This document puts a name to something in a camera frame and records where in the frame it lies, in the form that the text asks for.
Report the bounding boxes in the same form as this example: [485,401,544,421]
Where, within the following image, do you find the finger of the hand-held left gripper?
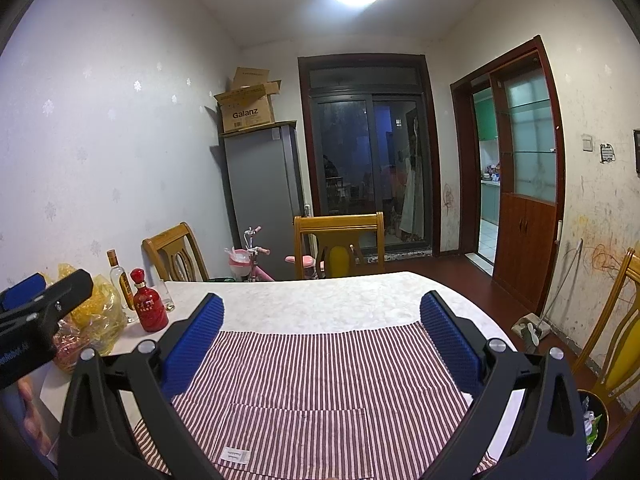
[0,272,47,312]
[0,268,95,334]

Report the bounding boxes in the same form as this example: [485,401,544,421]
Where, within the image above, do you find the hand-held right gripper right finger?
[420,290,588,480]

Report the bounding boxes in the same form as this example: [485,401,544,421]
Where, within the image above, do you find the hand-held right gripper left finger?
[57,292,236,480]

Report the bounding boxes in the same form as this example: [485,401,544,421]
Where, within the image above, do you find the black trash bin gold rim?
[575,389,612,462]

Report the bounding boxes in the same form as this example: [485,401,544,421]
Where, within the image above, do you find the person's left hand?
[17,379,53,456]

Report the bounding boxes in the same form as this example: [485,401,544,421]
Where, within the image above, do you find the yellow plastic bag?
[42,262,128,373]

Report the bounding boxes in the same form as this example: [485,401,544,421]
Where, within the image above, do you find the clear glass liquor bottle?
[106,249,138,324]

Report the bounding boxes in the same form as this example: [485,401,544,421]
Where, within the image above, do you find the small drinking glass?
[157,280,177,314]

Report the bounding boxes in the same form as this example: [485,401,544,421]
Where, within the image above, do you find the red liquor bottle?
[131,268,168,333]

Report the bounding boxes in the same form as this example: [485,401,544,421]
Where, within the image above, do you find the wooden dining chair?
[142,221,211,283]
[292,211,386,281]
[572,247,640,411]

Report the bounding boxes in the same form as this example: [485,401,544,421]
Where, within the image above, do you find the pink children's bicycle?
[224,226,326,283]

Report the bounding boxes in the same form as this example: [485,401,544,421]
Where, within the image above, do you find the patterned door mat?
[360,249,433,264]

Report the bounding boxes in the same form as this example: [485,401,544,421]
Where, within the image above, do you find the red striped cloth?
[131,321,501,480]

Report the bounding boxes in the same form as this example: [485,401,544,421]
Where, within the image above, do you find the grey refrigerator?
[218,120,313,281]

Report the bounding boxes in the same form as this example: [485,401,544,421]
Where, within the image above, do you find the dark framed sliding glass door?
[298,52,443,259]

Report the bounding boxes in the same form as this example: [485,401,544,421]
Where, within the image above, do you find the large open cardboard box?
[213,80,282,134]

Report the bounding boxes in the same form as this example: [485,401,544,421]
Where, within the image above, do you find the small cardboard box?
[231,67,271,92]

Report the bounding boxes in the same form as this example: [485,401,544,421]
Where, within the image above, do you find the white dustpan with handle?
[511,239,585,348]

